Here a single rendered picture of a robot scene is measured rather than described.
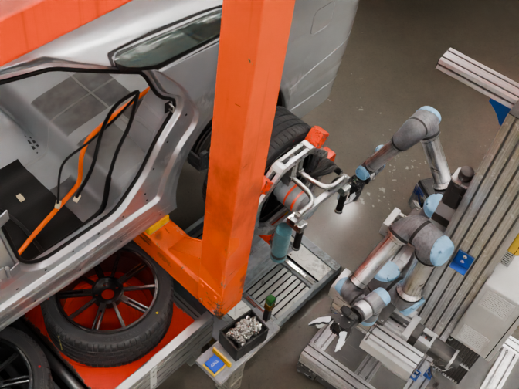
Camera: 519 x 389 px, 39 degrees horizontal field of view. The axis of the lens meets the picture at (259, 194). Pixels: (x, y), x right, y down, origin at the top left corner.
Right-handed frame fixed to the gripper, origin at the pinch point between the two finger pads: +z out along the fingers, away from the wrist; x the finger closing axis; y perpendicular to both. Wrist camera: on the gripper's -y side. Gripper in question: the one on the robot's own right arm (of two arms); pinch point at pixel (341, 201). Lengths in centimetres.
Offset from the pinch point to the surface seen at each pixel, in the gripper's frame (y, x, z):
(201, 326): -45, -18, 82
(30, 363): -33, -59, 155
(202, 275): -5, -23, 79
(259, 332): -28, 9, 73
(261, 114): 108, -9, 72
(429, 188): -49, 18, -85
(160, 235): -15, -59, 72
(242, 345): -28, 8, 84
